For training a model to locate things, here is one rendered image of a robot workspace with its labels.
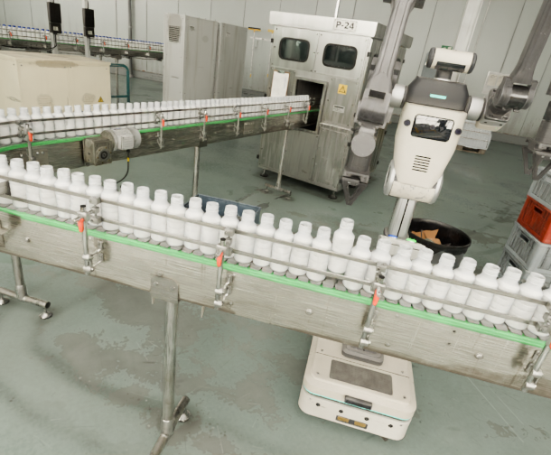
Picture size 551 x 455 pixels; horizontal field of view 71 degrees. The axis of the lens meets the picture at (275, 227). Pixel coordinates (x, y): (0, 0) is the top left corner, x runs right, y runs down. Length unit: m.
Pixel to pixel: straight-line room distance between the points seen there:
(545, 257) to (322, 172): 2.64
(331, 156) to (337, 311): 3.74
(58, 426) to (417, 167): 1.89
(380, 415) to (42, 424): 1.50
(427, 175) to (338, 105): 3.16
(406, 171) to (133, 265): 1.09
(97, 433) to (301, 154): 3.86
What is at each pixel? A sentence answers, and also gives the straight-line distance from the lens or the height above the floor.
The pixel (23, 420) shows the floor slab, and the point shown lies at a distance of 2.20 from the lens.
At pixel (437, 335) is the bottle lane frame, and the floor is 0.94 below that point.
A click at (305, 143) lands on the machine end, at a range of 4.96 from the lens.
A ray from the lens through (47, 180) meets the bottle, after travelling 1.48.
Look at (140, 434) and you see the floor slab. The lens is 2.04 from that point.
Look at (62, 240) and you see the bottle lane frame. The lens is 1.50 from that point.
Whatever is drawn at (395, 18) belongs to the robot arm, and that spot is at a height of 1.73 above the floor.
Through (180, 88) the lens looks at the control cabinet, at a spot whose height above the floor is 0.79.
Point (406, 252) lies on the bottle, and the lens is 1.15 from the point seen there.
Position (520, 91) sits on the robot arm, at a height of 1.60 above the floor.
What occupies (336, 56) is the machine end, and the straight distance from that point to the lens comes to 4.77.
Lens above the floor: 1.62
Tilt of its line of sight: 25 degrees down
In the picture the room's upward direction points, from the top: 9 degrees clockwise
